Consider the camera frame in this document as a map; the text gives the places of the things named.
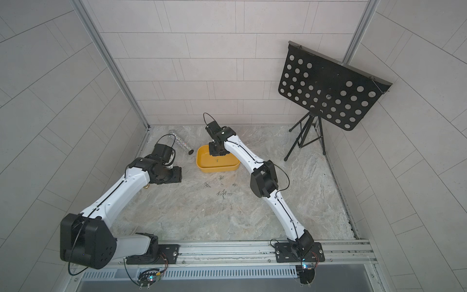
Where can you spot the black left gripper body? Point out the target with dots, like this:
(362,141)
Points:
(170,174)

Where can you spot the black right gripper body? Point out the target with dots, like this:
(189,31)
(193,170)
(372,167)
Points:
(218,148)

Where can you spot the yellow plastic storage box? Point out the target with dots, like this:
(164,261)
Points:
(210,164)

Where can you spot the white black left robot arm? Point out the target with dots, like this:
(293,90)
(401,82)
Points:
(86,238)

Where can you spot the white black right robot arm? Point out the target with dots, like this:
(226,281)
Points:
(263,183)

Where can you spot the glittery silver tube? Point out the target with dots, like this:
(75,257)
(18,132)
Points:
(182,143)

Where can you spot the left circuit board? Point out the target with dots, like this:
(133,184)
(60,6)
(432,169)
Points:
(149,277)

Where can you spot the circuit board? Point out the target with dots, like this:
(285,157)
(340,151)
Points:
(306,274)
(149,277)

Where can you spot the black music stand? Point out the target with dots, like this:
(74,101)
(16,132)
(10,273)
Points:
(338,93)

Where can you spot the right circuit board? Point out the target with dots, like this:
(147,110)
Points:
(306,274)

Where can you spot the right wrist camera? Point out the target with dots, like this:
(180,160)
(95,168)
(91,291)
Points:
(213,128)

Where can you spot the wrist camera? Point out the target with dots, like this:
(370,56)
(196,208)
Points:
(163,152)
(213,128)

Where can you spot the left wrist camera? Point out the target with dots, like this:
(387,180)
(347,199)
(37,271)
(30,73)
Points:
(163,152)

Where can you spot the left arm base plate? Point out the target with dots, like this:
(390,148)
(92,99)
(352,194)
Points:
(156,255)

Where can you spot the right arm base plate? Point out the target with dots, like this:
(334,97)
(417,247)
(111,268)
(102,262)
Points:
(289,253)

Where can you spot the aluminium mounting rail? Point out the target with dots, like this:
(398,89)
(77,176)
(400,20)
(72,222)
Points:
(224,253)

